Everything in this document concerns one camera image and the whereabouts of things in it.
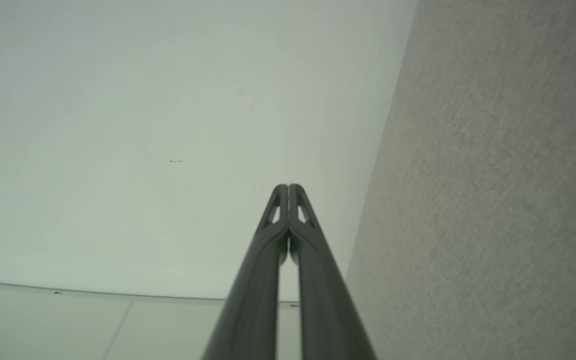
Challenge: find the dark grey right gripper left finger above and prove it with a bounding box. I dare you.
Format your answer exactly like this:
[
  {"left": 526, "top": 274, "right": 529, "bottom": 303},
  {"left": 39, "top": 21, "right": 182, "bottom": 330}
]
[{"left": 202, "top": 183, "right": 289, "bottom": 360}]

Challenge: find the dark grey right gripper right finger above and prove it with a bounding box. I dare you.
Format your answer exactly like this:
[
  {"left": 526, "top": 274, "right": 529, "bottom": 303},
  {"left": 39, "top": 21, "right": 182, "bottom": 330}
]
[{"left": 288, "top": 183, "right": 377, "bottom": 360}]

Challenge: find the grey fabric sofa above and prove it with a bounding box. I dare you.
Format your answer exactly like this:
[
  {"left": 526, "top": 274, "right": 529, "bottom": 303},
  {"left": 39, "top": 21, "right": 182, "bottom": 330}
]
[{"left": 345, "top": 0, "right": 576, "bottom": 360}]

